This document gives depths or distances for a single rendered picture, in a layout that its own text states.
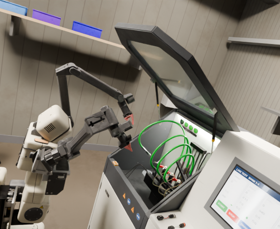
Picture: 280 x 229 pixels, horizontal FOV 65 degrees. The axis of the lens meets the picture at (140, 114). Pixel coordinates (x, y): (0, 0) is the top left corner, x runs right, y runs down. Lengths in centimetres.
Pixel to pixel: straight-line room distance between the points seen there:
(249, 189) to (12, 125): 328
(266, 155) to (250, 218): 32
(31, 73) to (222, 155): 284
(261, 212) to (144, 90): 293
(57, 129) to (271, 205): 114
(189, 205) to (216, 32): 339
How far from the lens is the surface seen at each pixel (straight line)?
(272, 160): 127
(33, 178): 151
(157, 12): 375
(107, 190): 190
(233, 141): 138
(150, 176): 173
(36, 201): 156
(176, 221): 144
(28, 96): 359
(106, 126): 91
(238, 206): 132
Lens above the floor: 184
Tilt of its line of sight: 15 degrees down
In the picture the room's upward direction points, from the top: 17 degrees clockwise
